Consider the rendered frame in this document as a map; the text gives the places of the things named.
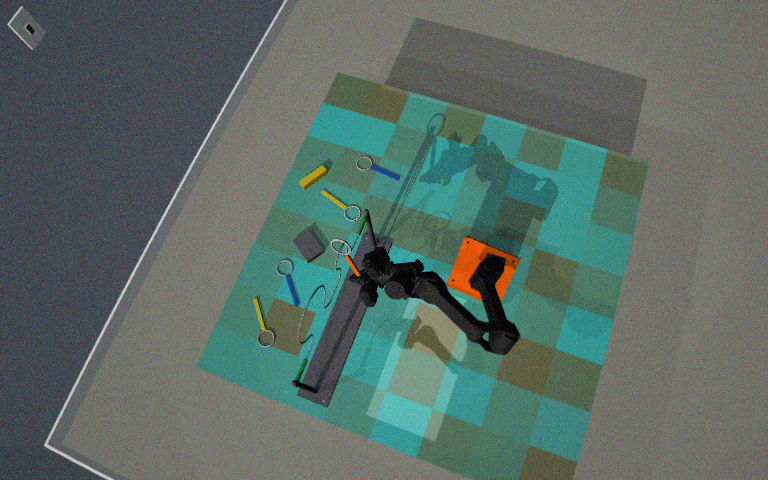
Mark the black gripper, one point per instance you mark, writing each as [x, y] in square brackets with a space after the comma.
[369, 287]

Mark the grey ring with orange handle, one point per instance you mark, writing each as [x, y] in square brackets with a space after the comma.
[347, 256]

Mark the grey loop with blue flat handle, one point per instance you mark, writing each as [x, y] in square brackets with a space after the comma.
[377, 169]
[289, 282]

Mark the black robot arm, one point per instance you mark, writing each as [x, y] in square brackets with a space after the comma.
[408, 280]

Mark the yellow rectangular block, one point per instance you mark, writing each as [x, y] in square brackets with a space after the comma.
[313, 177]

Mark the grey loop with yellow handle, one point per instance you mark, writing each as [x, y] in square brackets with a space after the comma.
[341, 205]
[261, 321]

